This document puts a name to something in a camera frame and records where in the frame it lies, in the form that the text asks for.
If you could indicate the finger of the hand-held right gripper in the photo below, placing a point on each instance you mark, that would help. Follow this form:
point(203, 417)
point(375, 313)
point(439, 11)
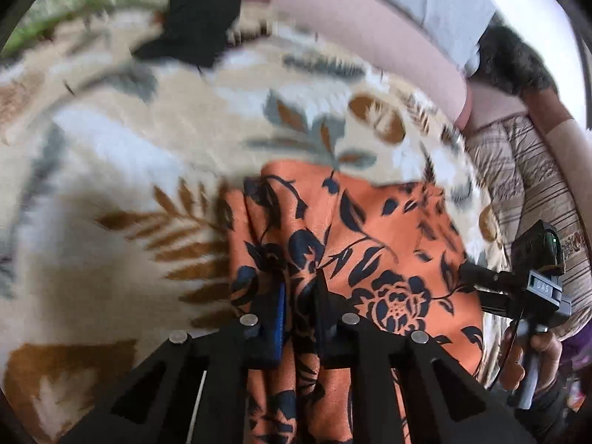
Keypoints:
point(490, 277)
point(502, 305)

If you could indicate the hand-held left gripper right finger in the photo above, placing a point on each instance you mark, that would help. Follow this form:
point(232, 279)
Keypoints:
point(321, 328)

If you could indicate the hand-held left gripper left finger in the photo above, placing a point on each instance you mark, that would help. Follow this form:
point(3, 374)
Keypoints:
point(277, 323)

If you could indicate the orange floral garment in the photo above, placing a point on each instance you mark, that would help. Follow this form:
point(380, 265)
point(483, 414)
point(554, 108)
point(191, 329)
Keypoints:
point(370, 222)

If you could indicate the person's right hand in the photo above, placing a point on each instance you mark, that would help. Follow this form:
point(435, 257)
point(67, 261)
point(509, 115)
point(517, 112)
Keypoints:
point(545, 347)

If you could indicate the striped beige cushion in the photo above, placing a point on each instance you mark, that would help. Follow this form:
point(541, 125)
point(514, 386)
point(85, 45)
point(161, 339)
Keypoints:
point(522, 175)

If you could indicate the leaf-print fleece blanket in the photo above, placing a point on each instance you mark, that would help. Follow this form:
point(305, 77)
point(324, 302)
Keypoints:
point(115, 171)

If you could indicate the dark furry cloth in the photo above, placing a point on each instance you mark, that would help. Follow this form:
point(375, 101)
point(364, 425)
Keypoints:
point(513, 55)

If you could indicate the grey pillow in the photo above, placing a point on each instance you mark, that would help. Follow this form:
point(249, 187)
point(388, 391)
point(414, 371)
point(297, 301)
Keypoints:
point(434, 0)

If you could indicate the black garment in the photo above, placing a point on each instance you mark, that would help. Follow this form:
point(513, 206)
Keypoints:
point(203, 14)

